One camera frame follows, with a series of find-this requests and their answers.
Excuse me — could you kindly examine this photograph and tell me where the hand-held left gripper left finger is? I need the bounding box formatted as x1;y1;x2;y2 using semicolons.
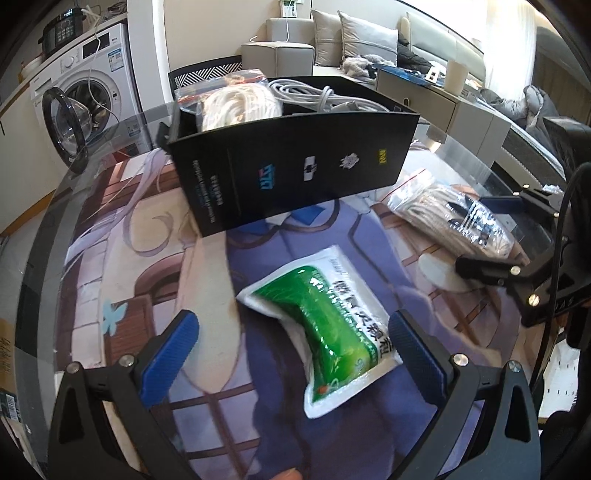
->
46;309;201;480

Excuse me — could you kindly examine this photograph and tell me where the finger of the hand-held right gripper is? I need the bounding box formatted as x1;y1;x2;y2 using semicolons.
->
455;244;562;329
477;186;562;232

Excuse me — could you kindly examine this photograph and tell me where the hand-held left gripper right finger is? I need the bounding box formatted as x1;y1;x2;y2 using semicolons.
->
390;309;541;480

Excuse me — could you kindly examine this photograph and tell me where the bagged rope with black label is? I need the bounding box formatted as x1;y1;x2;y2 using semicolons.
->
385;168;520;262

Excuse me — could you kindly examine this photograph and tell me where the green and white plastic packet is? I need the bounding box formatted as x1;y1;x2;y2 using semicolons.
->
236;244;402;420

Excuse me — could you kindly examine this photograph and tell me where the black cardboard box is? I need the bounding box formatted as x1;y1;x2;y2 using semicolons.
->
159;76;422;239

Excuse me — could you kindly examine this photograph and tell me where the grey down jacket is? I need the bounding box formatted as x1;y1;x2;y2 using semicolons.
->
480;85;562;140

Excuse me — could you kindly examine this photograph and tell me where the beige low cabinet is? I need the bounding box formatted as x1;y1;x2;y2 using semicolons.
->
375;65;514;154

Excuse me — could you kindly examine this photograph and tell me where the white paper roll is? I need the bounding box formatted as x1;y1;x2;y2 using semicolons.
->
444;60;470;96

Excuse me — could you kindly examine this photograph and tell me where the printed anime table mat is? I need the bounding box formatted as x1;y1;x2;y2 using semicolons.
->
60;148;555;480

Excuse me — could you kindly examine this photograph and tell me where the brown cardboard box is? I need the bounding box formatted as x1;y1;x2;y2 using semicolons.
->
0;314;25;431

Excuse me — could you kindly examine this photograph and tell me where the blue flat item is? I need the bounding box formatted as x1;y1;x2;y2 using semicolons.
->
376;64;447;86

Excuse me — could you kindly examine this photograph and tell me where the black jacket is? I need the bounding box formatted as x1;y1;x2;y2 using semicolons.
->
397;39;449;75

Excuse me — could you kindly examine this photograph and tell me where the grey fuzzy cloth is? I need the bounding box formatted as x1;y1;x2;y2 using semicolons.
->
342;55;380;79

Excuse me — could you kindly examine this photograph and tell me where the grey cushion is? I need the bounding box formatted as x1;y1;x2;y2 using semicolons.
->
337;10;400;66
310;8;345;68

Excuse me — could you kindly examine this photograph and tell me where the beige sofa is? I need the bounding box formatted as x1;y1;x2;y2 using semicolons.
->
241;8;491;89

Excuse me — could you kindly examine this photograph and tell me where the black white patterned chair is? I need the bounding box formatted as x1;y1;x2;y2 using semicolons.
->
168;56;243;100

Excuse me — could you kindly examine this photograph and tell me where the white washing machine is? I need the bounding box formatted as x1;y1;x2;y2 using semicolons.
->
30;11;144;174

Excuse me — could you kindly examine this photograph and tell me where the black pressure cooker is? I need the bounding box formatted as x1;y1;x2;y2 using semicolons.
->
39;8;89;59

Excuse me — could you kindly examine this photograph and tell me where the grey coiled cable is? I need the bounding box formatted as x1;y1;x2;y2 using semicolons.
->
268;78;394;117

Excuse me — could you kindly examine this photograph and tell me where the white rope in zip bag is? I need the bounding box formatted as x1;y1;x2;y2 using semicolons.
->
174;69;284;133

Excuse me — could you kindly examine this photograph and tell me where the white cooker cable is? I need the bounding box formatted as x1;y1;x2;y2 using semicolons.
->
81;6;122;121

